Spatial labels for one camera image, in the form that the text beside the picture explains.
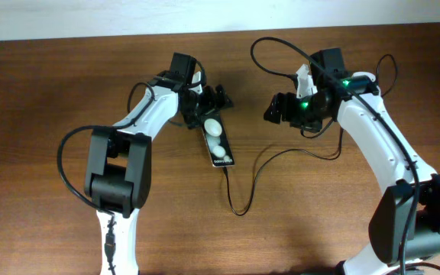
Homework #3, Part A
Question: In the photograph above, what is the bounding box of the black Galaxy flip phone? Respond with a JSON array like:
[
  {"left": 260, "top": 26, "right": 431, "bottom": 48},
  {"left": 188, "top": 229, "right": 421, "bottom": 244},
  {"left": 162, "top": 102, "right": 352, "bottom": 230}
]
[{"left": 202, "top": 113, "right": 235, "bottom": 168}]

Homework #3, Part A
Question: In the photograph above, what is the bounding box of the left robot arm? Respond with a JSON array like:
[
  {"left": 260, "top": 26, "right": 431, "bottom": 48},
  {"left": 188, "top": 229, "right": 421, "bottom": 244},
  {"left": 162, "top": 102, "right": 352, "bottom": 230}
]
[{"left": 85, "top": 73, "right": 235, "bottom": 274}]

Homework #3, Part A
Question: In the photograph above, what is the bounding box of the black charging cable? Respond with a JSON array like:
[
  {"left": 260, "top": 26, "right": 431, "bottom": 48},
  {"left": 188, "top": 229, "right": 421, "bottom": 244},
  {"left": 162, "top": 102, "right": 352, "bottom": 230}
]
[{"left": 222, "top": 53, "right": 399, "bottom": 217}]

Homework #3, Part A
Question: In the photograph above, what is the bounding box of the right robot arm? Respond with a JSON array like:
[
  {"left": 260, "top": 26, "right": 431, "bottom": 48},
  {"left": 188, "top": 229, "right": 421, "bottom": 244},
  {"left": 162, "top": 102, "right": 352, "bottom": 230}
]
[{"left": 264, "top": 72, "right": 440, "bottom": 274}]

